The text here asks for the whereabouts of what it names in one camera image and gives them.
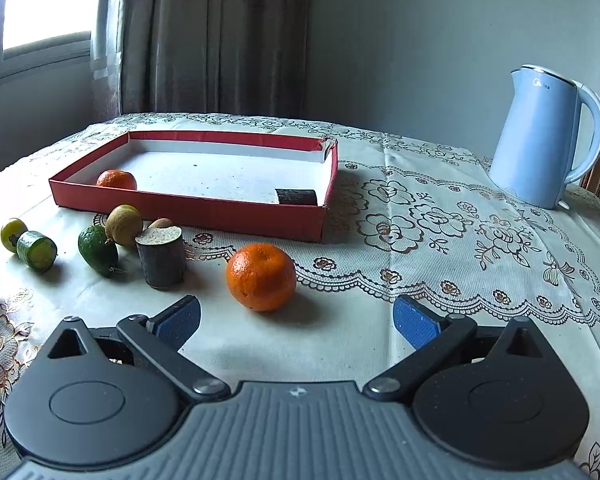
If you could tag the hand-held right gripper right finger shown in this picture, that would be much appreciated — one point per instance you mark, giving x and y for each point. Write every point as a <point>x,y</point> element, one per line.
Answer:
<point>415,322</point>

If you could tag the green cucumber piece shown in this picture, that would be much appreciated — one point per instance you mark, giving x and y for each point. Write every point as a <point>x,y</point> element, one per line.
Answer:
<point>36,251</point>

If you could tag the orange mandarin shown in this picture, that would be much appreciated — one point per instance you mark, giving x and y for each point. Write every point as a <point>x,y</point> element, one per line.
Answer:
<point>116,180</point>
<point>261,277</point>

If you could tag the light blue electric kettle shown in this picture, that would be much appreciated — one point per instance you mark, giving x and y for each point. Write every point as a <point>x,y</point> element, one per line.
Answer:
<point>540,140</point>

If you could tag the green avocado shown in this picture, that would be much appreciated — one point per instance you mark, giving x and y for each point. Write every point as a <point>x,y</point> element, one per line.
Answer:
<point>97,255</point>

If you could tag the grey brown curtain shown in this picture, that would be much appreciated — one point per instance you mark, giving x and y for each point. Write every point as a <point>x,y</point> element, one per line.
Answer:
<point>205,35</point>

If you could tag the window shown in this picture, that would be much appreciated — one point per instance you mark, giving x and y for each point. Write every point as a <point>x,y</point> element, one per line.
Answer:
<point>30,10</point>

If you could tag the red cardboard box tray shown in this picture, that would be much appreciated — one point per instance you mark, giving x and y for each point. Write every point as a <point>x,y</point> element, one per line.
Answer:
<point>230,220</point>

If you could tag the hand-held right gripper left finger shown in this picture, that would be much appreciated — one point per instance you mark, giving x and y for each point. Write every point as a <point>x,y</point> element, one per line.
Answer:
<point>180,317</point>

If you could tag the small brown fruit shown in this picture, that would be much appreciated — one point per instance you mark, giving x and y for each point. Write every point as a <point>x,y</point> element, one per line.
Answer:
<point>161,223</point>

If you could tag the round green fruit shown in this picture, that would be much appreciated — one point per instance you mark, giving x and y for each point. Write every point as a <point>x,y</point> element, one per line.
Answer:
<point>11,232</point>

